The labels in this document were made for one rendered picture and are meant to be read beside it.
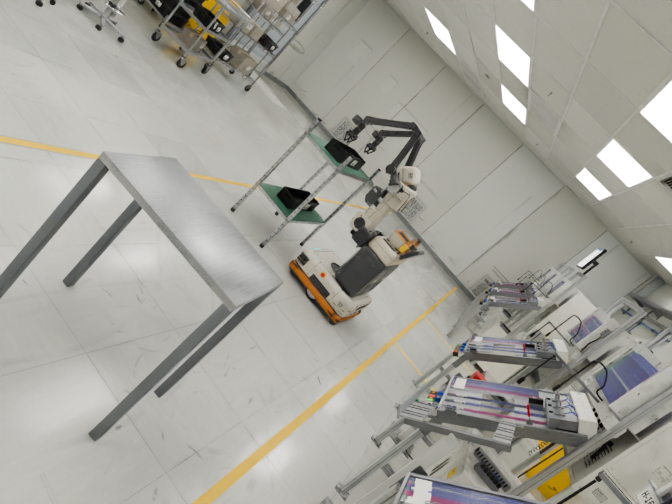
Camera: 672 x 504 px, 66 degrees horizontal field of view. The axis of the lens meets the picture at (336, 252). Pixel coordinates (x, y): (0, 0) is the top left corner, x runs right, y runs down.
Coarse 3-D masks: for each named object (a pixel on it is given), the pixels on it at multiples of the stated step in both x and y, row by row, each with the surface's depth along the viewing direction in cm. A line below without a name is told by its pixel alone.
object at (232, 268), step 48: (144, 192) 177; (192, 192) 207; (48, 240) 189; (192, 240) 179; (240, 240) 209; (0, 288) 193; (240, 288) 180; (192, 336) 175; (144, 384) 182; (96, 432) 190
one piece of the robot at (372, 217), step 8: (400, 192) 428; (408, 192) 426; (384, 200) 439; (392, 200) 436; (400, 200) 429; (408, 200) 441; (368, 208) 441; (376, 208) 442; (384, 208) 440; (392, 208) 436; (400, 208) 439; (360, 216) 443; (368, 216) 440; (376, 216) 438; (384, 216) 454; (352, 224) 445; (360, 224) 443; (368, 224) 440; (376, 224) 455
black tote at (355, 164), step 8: (328, 144) 434; (336, 144) 431; (344, 144) 458; (336, 152) 431; (344, 152) 429; (352, 152) 486; (336, 160) 431; (344, 160) 441; (352, 160) 454; (360, 160) 467; (352, 168) 470
